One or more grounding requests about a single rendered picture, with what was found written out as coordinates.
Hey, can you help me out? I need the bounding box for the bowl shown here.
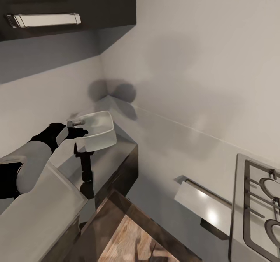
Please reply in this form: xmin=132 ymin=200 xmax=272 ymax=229
xmin=77 ymin=111 xmax=114 ymax=139

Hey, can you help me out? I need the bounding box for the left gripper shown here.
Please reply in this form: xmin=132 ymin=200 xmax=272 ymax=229
xmin=69 ymin=128 xmax=88 ymax=139

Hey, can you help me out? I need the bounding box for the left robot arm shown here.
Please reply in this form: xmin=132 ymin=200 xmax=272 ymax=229
xmin=0 ymin=119 xmax=88 ymax=215

